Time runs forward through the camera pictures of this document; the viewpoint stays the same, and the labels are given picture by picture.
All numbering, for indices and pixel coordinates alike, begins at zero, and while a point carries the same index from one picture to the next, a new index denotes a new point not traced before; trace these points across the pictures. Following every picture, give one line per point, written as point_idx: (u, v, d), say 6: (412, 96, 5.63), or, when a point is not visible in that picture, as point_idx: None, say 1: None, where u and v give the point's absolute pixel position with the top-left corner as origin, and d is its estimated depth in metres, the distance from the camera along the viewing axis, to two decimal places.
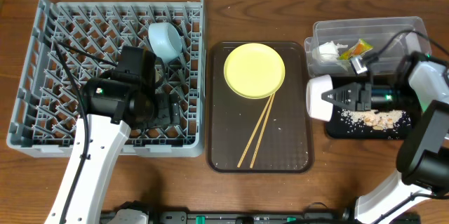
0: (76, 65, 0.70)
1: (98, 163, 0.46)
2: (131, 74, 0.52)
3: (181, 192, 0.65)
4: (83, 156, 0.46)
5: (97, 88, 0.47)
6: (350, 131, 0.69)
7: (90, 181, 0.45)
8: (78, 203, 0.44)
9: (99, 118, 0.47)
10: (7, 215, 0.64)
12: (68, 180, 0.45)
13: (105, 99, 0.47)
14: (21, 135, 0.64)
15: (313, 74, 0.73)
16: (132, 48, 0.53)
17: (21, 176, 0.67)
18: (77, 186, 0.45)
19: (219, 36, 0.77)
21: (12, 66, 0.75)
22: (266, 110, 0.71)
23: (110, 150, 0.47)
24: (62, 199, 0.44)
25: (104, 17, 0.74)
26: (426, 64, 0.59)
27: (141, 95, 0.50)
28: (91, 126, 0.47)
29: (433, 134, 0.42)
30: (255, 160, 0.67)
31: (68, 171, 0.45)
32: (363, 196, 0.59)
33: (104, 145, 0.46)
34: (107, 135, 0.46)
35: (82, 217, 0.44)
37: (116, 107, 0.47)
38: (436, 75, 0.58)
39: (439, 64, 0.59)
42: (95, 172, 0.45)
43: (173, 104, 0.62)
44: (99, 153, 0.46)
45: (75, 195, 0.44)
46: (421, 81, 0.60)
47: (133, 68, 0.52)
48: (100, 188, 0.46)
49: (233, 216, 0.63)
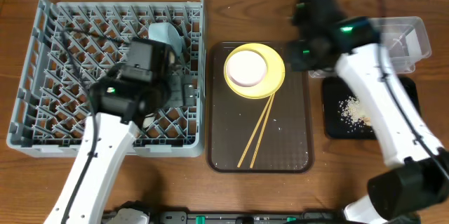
0: (76, 65, 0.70)
1: (105, 162, 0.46)
2: (142, 70, 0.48)
3: (181, 192, 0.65)
4: (90, 155, 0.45)
5: (106, 89, 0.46)
6: (350, 131, 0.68)
7: (95, 180, 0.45)
8: (83, 201, 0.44)
9: (109, 117, 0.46)
10: (7, 215, 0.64)
12: (75, 177, 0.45)
13: (114, 97, 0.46)
14: (21, 135, 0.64)
15: (313, 74, 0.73)
16: (142, 41, 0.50)
17: (22, 176, 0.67)
18: (81, 184, 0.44)
19: (219, 36, 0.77)
21: (12, 66, 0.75)
22: (266, 110, 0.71)
23: (118, 149, 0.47)
24: (67, 196, 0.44)
25: (104, 17, 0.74)
26: (348, 57, 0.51)
27: (153, 94, 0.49)
28: (99, 125, 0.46)
29: (408, 197, 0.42)
30: (255, 160, 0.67)
31: (75, 167, 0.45)
32: (351, 203, 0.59)
33: (111, 144, 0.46)
34: (116, 134, 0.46)
35: (85, 214, 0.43)
37: (125, 107, 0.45)
38: (371, 80, 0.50)
39: (367, 45, 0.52)
42: (100, 170, 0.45)
43: (187, 86, 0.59)
44: (106, 152, 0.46)
45: (80, 192, 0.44)
46: (355, 85, 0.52)
47: (143, 62, 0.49)
48: (104, 187, 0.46)
49: (233, 215, 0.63)
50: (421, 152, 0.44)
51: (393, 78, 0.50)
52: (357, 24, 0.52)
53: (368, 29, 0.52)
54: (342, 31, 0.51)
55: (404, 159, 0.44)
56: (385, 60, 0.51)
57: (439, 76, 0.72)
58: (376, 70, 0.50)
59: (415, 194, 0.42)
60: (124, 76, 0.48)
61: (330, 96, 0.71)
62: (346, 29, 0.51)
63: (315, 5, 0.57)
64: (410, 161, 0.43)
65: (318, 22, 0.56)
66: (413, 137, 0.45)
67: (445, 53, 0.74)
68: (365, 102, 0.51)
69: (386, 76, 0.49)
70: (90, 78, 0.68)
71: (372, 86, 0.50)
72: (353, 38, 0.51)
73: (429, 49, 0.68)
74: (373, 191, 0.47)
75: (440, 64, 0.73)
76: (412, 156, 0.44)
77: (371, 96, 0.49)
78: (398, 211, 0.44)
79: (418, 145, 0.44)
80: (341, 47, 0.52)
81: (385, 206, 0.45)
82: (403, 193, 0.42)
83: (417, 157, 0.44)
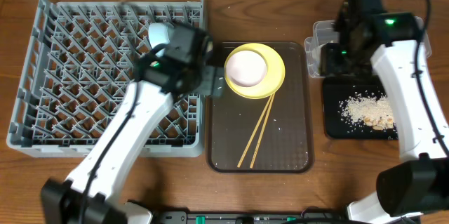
0: (76, 65, 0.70)
1: (140, 125, 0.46)
2: (183, 52, 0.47)
3: (181, 192, 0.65)
4: (128, 115, 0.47)
5: (149, 66, 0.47)
6: (350, 131, 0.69)
7: (128, 140, 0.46)
8: (115, 155, 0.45)
9: (150, 88, 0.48)
10: (7, 215, 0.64)
12: (111, 133, 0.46)
13: (155, 73, 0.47)
14: (21, 135, 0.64)
15: (313, 74, 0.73)
16: (186, 27, 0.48)
17: (22, 176, 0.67)
18: (115, 139, 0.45)
19: (219, 36, 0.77)
21: (12, 66, 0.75)
22: (266, 110, 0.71)
23: (153, 114, 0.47)
24: (101, 148, 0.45)
25: (104, 17, 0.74)
26: (388, 49, 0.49)
27: (191, 76, 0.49)
28: (139, 92, 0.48)
29: (412, 192, 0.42)
30: (255, 160, 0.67)
31: (113, 124, 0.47)
32: (356, 200, 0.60)
33: (149, 109, 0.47)
34: (153, 101, 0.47)
35: (115, 166, 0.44)
37: (165, 83, 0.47)
38: (403, 73, 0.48)
39: (407, 41, 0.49)
42: (134, 133, 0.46)
43: (217, 78, 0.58)
44: (144, 116, 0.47)
45: (112, 149, 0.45)
46: (385, 76, 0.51)
47: (184, 46, 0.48)
48: (135, 149, 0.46)
49: (233, 216, 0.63)
50: (438, 149, 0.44)
51: (424, 75, 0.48)
52: (400, 20, 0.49)
53: (411, 27, 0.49)
54: (384, 22, 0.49)
55: (419, 154, 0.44)
56: (421, 60, 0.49)
57: (439, 75, 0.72)
58: (410, 66, 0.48)
59: (421, 190, 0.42)
60: (167, 56, 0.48)
61: (330, 96, 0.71)
62: (388, 20, 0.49)
63: None
64: (426, 156, 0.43)
65: (366, 11, 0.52)
66: (433, 136, 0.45)
67: (445, 53, 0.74)
68: (393, 98, 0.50)
69: (419, 72, 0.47)
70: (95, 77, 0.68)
71: (402, 81, 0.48)
72: (392, 30, 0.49)
73: (429, 50, 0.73)
74: (383, 182, 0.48)
75: (440, 64, 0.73)
76: (429, 152, 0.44)
77: (399, 88, 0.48)
78: (402, 207, 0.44)
79: (437, 143, 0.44)
80: (380, 38, 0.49)
81: (391, 198, 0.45)
82: (410, 187, 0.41)
83: (434, 154, 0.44)
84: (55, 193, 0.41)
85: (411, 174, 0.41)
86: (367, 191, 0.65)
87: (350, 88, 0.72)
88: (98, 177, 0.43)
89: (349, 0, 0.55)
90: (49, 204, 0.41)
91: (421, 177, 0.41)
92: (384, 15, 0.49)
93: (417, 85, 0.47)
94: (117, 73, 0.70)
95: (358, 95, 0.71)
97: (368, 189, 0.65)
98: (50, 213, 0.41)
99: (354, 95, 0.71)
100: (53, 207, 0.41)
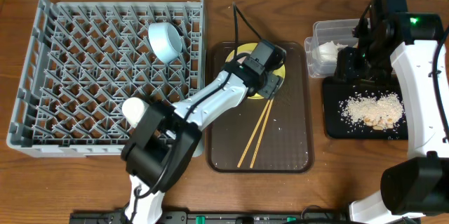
0: (76, 65, 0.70)
1: (228, 97, 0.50)
2: (259, 64, 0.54)
3: (181, 192, 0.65)
4: (219, 86, 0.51)
5: (236, 68, 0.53)
6: (350, 131, 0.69)
7: (218, 103, 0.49)
8: (208, 106, 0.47)
9: (236, 79, 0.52)
10: (7, 215, 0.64)
12: (205, 90, 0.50)
13: (240, 73, 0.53)
14: (21, 135, 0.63)
15: (313, 74, 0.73)
16: (268, 45, 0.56)
17: (22, 176, 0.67)
18: (209, 97, 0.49)
19: (219, 36, 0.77)
21: (12, 66, 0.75)
22: (266, 110, 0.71)
23: (237, 94, 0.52)
24: (198, 95, 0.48)
25: (104, 17, 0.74)
26: (410, 47, 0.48)
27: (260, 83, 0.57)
28: (229, 78, 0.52)
29: (417, 188, 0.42)
30: (255, 160, 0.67)
31: (208, 87, 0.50)
32: (358, 199, 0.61)
33: (236, 89, 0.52)
34: (240, 82, 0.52)
35: (207, 112, 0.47)
37: (246, 81, 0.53)
38: (421, 72, 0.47)
39: (429, 42, 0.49)
42: (223, 100, 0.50)
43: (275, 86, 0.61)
44: (231, 92, 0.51)
45: (207, 100, 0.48)
46: (401, 75, 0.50)
47: (263, 60, 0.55)
48: (215, 114, 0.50)
49: (233, 216, 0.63)
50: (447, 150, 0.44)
51: (443, 76, 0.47)
52: (424, 20, 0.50)
53: (435, 29, 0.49)
54: (406, 20, 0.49)
55: (428, 152, 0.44)
56: (440, 60, 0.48)
57: None
58: (429, 66, 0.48)
59: (426, 188, 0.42)
60: (245, 64, 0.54)
61: (330, 96, 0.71)
62: (411, 20, 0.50)
63: None
64: (435, 156, 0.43)
65: (389, 11, 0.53)
66: (443, 135, 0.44)
67: None
68: (407, 94, 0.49)
69: (437, 71, 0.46)
70: (108, 78, 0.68)
71: (419, 80, 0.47)
72: (414, 29, 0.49)
73: None
74: (389, 179, 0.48)
75: None
76: (437, 152, 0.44)
77: (414, 87, 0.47)
78: (405, 205, 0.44)
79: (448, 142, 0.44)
80: (400, 36, 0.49)
81: (395, 196, 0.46)
82: (415, 183, 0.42)
83: (443, 154, 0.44)
84: (160, 112, 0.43)
85: (417, 170, 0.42)
86: (367, 191, 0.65)
87: (350, 88, 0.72)
88: (195, 113, 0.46)
89: (373, 3, 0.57)
90: (149, 120, 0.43)
91: (427, 173, 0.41)
92: (408, 13, 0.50)
93: (432, 84, 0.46)
94: (117, 73, 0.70)
95: (358, 95, 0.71)
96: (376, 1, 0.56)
97: (368, 189, 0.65)
98: (146, 129, 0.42)
99: (354, 95, 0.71)
100: (151, 124, 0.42)
